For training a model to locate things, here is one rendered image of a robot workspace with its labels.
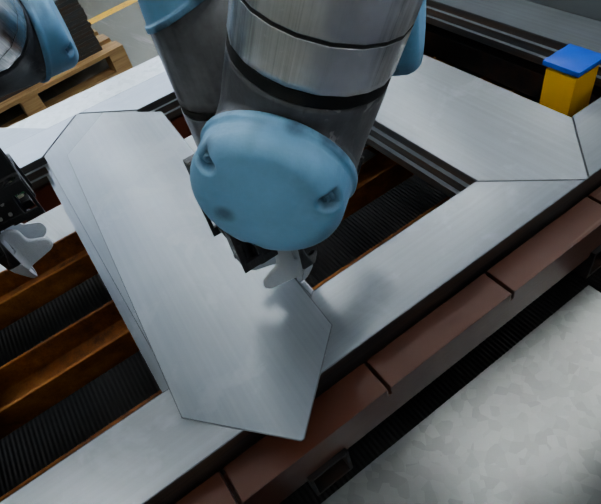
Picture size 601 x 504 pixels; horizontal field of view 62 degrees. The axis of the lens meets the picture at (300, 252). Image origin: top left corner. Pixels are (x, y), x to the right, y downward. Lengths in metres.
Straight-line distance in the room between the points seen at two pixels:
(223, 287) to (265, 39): 0.44
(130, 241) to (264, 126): 0.53
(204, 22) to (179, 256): 0.37
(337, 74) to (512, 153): 0.55
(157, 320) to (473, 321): 0.36
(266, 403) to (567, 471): 0.35
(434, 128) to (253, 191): 0.58
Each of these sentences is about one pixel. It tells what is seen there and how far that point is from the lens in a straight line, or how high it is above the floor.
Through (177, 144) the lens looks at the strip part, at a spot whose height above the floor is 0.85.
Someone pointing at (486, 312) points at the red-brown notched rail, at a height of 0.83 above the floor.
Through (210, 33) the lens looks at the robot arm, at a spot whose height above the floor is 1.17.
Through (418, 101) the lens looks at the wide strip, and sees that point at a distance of 0.84.
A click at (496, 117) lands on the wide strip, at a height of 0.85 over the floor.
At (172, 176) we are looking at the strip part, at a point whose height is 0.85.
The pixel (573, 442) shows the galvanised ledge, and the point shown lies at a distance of 0.70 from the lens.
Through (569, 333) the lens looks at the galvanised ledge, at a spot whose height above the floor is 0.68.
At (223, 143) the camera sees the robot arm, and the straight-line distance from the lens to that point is 0.21.
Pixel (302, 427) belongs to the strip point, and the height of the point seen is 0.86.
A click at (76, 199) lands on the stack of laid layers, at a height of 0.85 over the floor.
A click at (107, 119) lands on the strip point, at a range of 1.02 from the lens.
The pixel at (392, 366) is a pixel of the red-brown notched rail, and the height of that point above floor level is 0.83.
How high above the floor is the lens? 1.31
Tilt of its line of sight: 47 degrees down
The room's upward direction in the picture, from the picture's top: 15 degrees counter-clockwise
